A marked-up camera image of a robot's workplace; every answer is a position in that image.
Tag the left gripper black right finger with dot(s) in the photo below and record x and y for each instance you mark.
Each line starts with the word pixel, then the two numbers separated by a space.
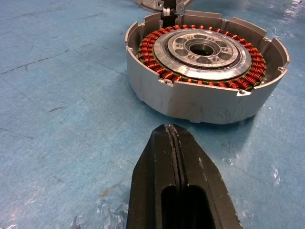
pixel 205 190

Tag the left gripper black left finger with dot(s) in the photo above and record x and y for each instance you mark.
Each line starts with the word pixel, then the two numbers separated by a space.
pixel 150 181

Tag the copper-wound motor stator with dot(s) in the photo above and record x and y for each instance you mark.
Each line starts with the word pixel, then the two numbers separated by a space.
pixel 202 105

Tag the blue plastic table cover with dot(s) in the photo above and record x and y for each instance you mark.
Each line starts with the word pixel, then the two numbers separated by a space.
pixel 59 107

